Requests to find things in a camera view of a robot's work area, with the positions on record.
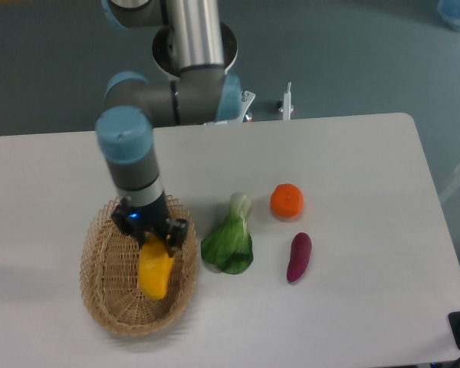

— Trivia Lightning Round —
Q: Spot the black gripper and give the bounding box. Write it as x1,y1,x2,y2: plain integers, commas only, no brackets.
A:
111,192,188,258

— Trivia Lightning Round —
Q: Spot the yellow mango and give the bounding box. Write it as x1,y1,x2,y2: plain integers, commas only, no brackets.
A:
137,233,175,301

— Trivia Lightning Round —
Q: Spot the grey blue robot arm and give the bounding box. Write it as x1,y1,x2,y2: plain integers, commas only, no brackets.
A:
95,1,242,256

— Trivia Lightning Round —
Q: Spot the woven wicker basket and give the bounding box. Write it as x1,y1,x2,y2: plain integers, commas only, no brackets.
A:
80,195,199,337

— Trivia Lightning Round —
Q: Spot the green bok choy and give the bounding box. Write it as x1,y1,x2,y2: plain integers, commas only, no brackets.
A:
201,192,254,275

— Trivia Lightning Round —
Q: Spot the orange tangerine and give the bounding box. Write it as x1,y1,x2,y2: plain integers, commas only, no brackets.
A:
270,183,304,219

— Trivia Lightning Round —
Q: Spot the purple sweet potato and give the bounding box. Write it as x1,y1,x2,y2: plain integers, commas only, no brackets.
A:
287,232,313,284

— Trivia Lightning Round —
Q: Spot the white robot stand frame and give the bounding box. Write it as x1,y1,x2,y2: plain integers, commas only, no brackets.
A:
152,22,294,125

